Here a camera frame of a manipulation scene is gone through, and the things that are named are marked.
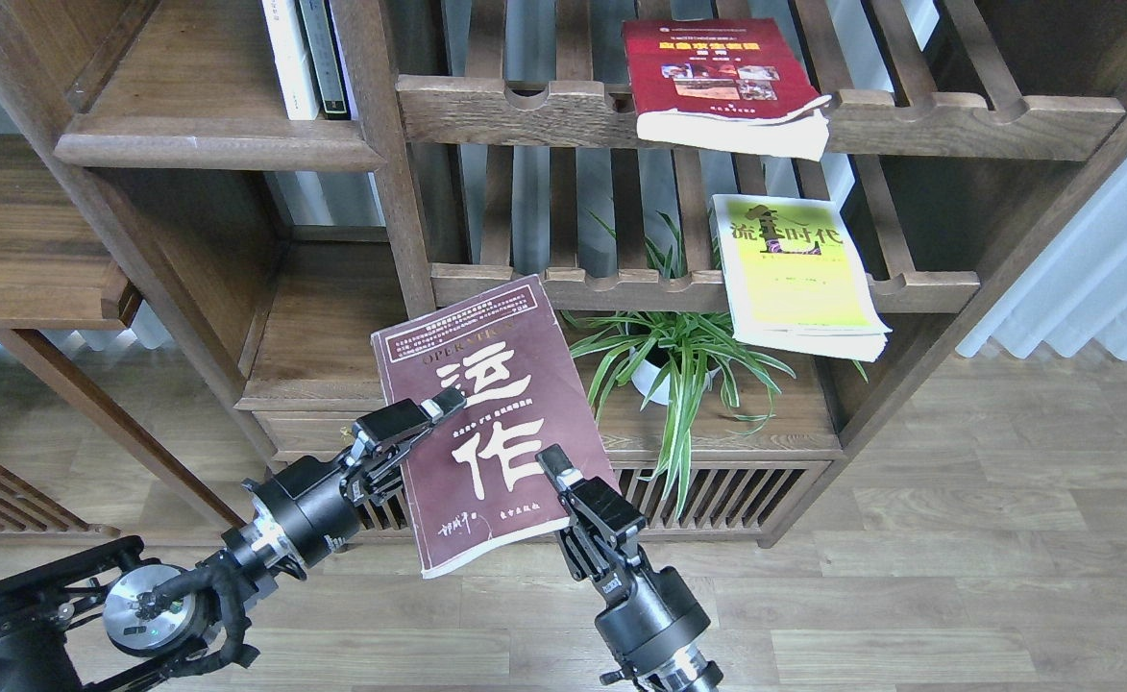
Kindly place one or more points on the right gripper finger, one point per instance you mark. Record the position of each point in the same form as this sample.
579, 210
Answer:
559, 469

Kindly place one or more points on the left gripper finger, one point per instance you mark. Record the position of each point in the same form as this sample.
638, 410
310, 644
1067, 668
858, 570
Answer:
444, 405

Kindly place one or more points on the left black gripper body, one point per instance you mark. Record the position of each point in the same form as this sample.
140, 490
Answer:
310, 509

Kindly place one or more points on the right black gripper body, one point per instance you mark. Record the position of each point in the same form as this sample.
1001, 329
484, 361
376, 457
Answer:
652, 621

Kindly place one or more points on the dark maroon book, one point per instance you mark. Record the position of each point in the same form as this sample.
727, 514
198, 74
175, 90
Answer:
474, 484

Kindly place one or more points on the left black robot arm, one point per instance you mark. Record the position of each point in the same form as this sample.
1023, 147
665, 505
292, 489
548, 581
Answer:
182, 623

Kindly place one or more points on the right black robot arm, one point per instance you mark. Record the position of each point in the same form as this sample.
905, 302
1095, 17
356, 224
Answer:
652, 622

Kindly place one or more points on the white plant pot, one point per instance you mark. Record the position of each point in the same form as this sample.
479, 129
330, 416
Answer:
652, 375

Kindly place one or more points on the green spider plant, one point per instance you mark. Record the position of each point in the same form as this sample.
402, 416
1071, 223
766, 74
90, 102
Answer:
700, 335

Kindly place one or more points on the yellow green book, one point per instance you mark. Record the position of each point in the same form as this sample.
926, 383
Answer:
794, 278

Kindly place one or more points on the dark wooden bookshelf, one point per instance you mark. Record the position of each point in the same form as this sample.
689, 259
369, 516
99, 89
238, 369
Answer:
272, 248

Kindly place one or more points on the wooden side table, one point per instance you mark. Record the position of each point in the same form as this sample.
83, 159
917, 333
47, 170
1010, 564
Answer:
56, 275

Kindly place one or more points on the red book white pages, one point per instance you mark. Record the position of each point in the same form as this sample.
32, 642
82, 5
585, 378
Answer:
731, 85

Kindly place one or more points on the white curtain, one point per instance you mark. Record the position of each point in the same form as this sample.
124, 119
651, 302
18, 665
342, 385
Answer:
1075, 294

